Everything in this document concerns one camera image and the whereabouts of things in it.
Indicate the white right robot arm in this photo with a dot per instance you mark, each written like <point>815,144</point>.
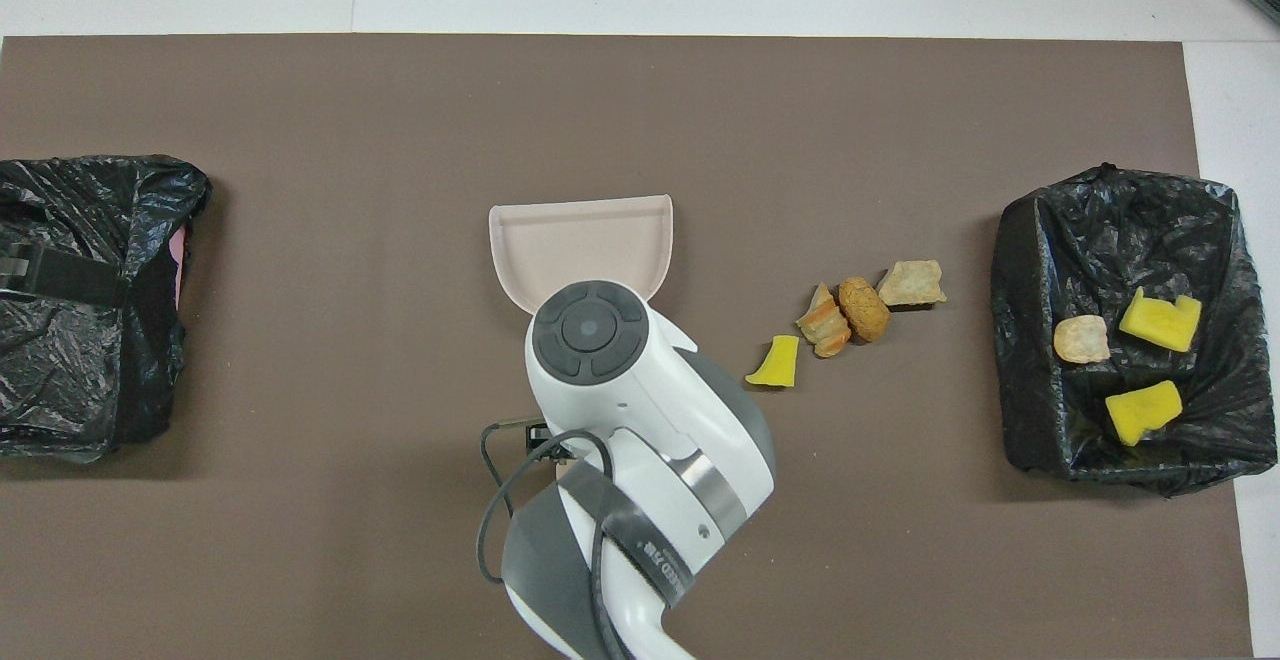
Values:
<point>640,410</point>

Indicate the brown paper table mat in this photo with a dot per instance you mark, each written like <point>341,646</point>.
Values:
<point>300,540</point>

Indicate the yellow and green sponge piece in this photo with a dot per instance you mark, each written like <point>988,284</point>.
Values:
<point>1158,323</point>

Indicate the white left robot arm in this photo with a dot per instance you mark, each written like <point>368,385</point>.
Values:
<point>70,280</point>

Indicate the pale beige chip piece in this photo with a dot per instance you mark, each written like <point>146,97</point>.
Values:
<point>1082,340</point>

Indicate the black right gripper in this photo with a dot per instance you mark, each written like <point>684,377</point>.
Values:
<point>545,440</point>

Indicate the beige plastic dustpan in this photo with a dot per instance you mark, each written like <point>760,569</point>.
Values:
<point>580,240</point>

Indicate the brown oval bread roll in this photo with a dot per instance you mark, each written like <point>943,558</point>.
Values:
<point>863,308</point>

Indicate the yellow sponge chunk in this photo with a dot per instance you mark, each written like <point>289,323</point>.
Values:
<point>1140,413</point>

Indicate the beige bread chunk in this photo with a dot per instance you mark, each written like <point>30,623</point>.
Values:
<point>910,283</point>

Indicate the black trash bag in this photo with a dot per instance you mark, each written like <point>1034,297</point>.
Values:
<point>1040,270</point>
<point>80,390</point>

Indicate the pink bin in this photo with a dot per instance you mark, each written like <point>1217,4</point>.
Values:
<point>180,255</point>

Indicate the small yellow sponge wedge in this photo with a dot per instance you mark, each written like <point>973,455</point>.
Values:
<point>778,365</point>

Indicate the orange striped bread piece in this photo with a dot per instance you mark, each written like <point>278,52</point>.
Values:
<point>825,325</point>

